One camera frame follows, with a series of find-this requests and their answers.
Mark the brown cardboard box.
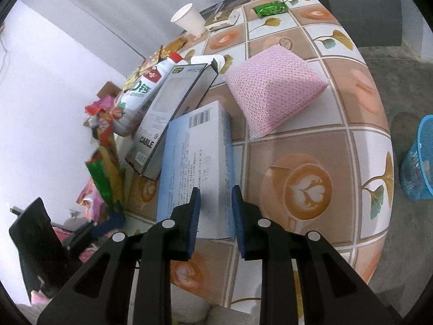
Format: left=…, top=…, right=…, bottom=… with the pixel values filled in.
left=96, top=81, right=122, bottom=99

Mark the gold snack packet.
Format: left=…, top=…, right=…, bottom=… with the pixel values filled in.
left=123, top=37, right=186, bottom=92

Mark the grey curtain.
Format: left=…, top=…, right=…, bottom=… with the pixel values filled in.
left=34, top=0, right=305, bottom=61

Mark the blue mesh wastebasket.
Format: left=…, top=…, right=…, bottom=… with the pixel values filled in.
left=400, top=115, right=433, bottom=201

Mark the green foil snack bag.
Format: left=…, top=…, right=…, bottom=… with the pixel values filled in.
left=84, top=145, right=126, bottom=217

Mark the grey cabinet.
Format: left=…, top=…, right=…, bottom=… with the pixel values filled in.
left=303, top=0, right=403, bottom=48

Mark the small green packet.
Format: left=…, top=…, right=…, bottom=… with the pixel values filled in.
left=253, top=2, right=290, bottom=18

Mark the pink snack packet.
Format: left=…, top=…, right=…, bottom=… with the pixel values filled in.
left=76, top=179, right=112, bottom=217

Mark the pink scouring cloth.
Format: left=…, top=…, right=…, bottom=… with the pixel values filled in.
left=223, top=45, right=330, bottom=139

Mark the small white card box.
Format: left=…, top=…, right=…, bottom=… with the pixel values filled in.
left=204, top=8, right=242, bottom=32

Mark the light blue cardboard box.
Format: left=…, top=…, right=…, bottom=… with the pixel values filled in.
left=156, top=101, right=237, bottom=241

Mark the white bottle red cap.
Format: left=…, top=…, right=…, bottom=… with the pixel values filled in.
left=113, top=52, right=185, bottom=138

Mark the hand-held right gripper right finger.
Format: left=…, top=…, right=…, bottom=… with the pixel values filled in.
left=231, top=184, right=395, bottom=325

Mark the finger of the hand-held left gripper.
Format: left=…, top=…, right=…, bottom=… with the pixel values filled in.
left=66, top=213, right=126, bottom=254

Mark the white paper cup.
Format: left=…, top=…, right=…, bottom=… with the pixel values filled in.
left=170, top=3, right=208, bottom=38

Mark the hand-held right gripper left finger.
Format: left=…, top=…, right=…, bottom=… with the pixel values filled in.
left=37, top=187, right=202, bottom=325

